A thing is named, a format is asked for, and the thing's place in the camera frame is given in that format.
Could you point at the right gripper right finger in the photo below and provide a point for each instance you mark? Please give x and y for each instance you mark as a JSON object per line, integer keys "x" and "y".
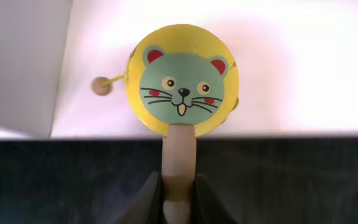
{"x": 208, "y": 205}

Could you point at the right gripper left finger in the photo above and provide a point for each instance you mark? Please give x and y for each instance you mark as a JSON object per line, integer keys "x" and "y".
{"x": 149, "y": 202}

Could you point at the yellow cat-face rattle drum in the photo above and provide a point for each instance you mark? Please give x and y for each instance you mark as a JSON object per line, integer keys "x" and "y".
{"x": 182, "y": 84}

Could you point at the white shelf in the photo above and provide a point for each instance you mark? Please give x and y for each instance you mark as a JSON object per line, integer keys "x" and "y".
{"x": 291, "y": 62}

